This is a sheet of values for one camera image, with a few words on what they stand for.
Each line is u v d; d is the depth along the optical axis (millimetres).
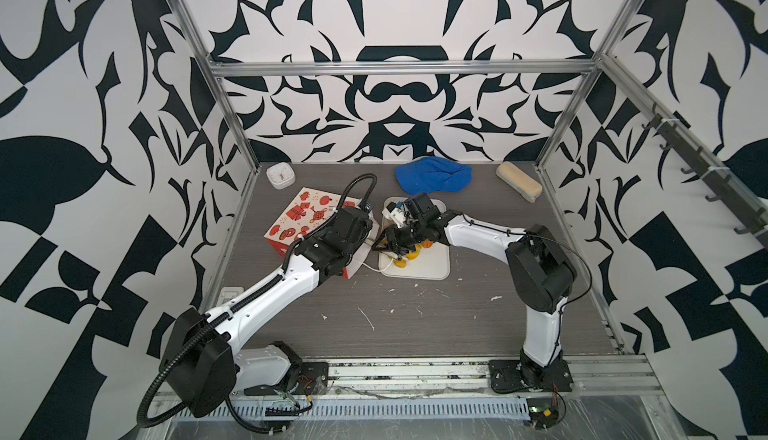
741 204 540
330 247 584
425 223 739
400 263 906
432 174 1122
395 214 857
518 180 1115
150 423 374
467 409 712
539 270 509
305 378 734
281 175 1118
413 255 938
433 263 920
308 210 920
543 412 710
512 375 745
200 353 392
